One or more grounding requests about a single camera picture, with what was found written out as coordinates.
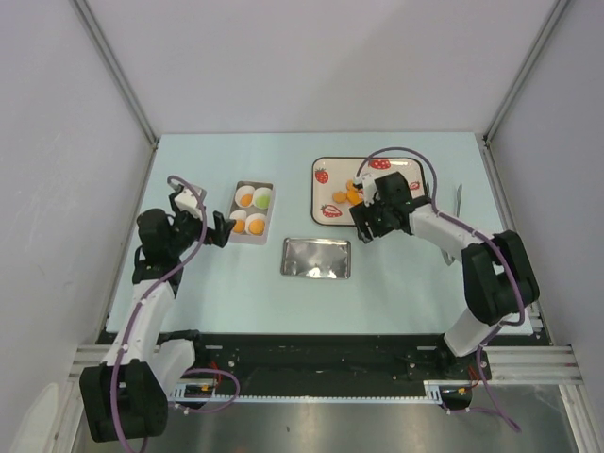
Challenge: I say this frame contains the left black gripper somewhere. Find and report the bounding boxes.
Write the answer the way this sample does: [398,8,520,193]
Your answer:
[167,194,235,256]

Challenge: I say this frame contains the yellow round waffle cookie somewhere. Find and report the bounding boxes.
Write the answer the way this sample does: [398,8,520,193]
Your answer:
[233,220,245,234]

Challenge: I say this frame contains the orange sandwich cookie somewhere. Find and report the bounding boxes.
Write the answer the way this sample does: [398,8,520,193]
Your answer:
[248,219,265,236]

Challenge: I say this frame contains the white rectangular tin box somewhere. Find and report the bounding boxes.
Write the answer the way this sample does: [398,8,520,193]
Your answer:
[227,180,276,245]

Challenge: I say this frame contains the green round cookie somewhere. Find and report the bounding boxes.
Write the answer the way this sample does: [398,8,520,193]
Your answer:
[255,195,271,210]

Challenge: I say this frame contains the silver tin lid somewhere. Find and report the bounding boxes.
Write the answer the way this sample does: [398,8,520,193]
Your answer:
[280,238,351,279]

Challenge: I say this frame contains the metal tongs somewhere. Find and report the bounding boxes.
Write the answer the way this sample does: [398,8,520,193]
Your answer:
[441,184,463,266]

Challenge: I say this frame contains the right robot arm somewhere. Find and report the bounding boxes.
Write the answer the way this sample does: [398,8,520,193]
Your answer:
[349,173,540,378]

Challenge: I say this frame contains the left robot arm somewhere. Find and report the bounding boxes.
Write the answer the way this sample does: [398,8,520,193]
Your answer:
[79,209,236,443]

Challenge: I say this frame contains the white paper cup near left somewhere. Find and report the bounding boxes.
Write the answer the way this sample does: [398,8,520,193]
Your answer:
[229,210,249,235]

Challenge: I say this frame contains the white paper cup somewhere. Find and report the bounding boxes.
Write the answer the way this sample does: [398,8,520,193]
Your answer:
[252,187,273,210]
[245,213,267,236]
[234,184,256,209]
[229,210,249,235]

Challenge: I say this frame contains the orange fish cookie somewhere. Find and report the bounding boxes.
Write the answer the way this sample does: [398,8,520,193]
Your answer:
[346,190,363,206]

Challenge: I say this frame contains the orange flower cookie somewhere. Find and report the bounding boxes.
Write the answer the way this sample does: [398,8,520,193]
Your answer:
[332,192,347,204]

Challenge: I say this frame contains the white paper cup near right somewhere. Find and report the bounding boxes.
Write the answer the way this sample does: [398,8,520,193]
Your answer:
[245,213,267,236]

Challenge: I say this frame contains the white paper cup far left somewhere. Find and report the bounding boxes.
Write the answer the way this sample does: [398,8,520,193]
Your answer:
[234,184,256,209]

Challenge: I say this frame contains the white paper cup far right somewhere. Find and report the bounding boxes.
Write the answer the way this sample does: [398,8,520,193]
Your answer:
[252,187,273,210]

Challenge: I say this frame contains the strawberry print tray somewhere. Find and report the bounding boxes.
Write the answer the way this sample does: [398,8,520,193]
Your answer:
[310,157,428,227]

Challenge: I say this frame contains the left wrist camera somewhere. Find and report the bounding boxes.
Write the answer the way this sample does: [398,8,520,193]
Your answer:
[170,184,207,219]

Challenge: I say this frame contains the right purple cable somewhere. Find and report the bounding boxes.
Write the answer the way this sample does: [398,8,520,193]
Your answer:
[354,145,528,433]

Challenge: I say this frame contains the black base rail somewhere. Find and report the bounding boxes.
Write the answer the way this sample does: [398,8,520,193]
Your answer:
[93,332,492,397]

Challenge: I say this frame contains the white cable duct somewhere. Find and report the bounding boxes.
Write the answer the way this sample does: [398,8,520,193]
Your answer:
[168,381,474,411]

